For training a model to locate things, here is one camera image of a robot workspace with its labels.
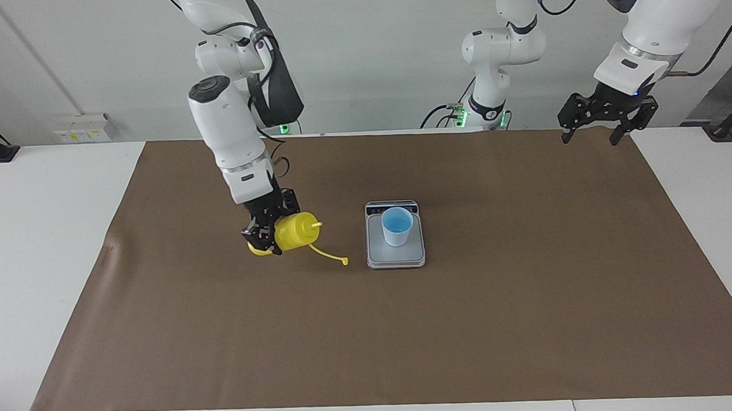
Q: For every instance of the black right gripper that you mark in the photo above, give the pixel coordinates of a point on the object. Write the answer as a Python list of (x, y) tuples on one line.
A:
[(266, 207)]

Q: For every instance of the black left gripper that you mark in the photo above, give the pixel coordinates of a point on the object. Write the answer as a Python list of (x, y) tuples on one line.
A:
[(613, 102)]

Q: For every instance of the yellow squeeze bottle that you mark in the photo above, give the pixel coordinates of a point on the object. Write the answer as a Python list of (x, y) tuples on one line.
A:
[(296, 230)]

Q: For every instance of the light blue plastic cup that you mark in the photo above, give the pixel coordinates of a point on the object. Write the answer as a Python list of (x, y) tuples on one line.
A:
[(397, 235)]

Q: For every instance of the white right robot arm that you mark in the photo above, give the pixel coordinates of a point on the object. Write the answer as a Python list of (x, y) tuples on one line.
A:
[(226, 125)]

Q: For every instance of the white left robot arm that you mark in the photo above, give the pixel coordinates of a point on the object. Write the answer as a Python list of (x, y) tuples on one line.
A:
[(660, 13)]

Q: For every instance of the silver digital kitchen scale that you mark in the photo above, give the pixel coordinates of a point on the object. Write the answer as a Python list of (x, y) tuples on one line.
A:
[(396, 256)]

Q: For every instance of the dark grey panel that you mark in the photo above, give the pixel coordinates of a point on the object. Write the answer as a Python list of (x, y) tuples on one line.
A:
[(731, 84)]

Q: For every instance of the brown paper mat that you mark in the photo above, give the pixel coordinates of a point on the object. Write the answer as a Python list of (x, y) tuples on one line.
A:
[(408, 327)]

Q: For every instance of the white wall socket box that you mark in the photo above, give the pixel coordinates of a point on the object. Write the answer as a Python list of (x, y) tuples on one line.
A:
[(84, 128)]

